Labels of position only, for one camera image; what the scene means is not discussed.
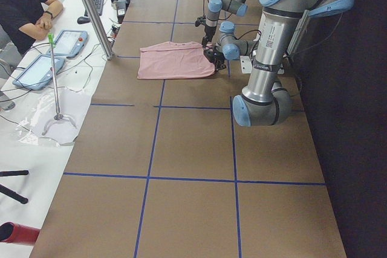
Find upper teach pendant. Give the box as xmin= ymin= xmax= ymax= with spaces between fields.
xmin=53 ymin=30 xmax=88 ymax=59

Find seated person black shirt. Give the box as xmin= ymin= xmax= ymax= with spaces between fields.
xmin=0 ymin=0 xmax=64 ymax=111

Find red cylinder object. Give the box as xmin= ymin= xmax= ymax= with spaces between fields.
xmin=1 ymin=222 xmax=40 ymax=246

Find clear plastic sheet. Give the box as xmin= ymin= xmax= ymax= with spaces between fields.
xmin=1 ymin=87 xmax=92 ymax=147

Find aluminium frame post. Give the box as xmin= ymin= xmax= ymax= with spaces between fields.
xmin=82 ymin=0 xmax=114 ymax=60

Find black computer mouse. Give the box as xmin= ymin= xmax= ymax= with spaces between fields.
xmin=77 ymin=16 xmax=90 ymax=25

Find teach pendant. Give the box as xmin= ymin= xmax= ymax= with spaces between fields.
xmin=12 ymin=54 xmax=53 ymax=91
xmin=53 ymin=30 xmax=88 ymax=59

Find black keyboard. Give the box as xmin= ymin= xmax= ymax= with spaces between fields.
xmin=83 ymin=0 xmax=106 ymax=17

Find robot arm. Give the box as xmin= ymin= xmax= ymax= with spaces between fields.
xmin=196 ymin=0 xmax=354 ymax=127
xmin=195 ymin=0 xmax=247 ymax=48

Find metal reacher grabber tool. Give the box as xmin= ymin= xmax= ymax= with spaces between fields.
xmin=42 ymin=33 xmax=76 ymax=136

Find black tripod legs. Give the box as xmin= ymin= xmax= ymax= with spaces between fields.
xmin=1 ymin=170 xmax=29 ymax=205

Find pink Snoopy t-shirt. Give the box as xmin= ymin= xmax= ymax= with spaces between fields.
xmin=137 ymin=42 xmax=215 ymax=80

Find lower teach pendant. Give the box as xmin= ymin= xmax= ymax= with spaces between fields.
xmin=12 ymin=54 xmax=53 ymax=91

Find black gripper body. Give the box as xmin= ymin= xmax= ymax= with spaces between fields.
xmin=195 ymin=16 xmax=216 ymax=39
xmin=204 ymin=48 xmax=225 ymax=65

